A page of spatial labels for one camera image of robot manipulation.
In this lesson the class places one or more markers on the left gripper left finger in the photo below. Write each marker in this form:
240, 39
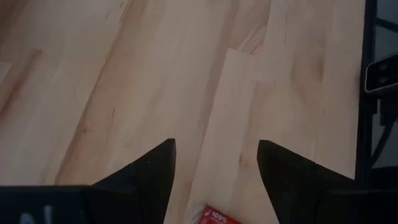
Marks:
143, 186

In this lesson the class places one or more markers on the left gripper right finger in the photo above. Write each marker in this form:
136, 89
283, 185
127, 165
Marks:
298, 193

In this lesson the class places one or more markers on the red popcorn bag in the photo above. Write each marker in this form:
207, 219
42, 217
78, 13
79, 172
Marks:
214, 217

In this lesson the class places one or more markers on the black table frame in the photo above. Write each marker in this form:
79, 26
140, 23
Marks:
366, 130

